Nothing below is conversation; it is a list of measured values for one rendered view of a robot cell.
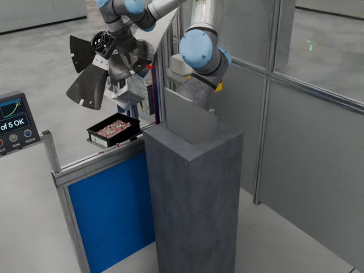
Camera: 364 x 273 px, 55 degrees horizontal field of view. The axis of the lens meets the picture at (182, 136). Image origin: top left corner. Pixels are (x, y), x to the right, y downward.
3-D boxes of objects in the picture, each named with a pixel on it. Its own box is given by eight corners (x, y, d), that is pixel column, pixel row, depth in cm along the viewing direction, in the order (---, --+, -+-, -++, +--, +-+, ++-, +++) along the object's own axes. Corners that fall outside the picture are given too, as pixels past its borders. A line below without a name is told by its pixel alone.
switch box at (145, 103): (160, 104, 254) (158, 76, 242) (167, 109, 248) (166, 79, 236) (142, 110, 246) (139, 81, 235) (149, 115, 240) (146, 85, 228)
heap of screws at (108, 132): (118, 123, 192) (117, 117, 190) (137, 130, 185) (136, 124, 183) (91, 138, 180) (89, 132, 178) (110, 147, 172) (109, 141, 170)
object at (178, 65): (187, 64, 254) (187, 49, 248) (201, 70, 243) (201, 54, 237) (168, 70, 245) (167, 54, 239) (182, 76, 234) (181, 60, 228)
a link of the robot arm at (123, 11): (149, 4, 150) (127, 6, 155) (136, -11, 140) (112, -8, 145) (147, 21, 149) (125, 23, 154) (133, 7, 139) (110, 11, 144)
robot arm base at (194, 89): (215, 115, 141) (227, 93, 141) (192, 101, 130) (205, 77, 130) (191, 103, 152) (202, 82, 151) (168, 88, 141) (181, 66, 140)
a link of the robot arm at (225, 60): (221, 90, 143) (238, 61, 142) (210, 80, 131) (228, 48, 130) (197, 79, 148) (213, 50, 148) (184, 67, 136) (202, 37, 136)
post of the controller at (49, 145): (59, 168, 153) (48, 129, 143) (61, 171, 151) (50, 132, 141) (52, 171, 152) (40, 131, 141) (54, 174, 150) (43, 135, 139)
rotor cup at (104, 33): (104, 56, 202) (85, 45, 193) (118, 34, 199) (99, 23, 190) (114, 66, 192) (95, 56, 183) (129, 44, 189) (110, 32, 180)
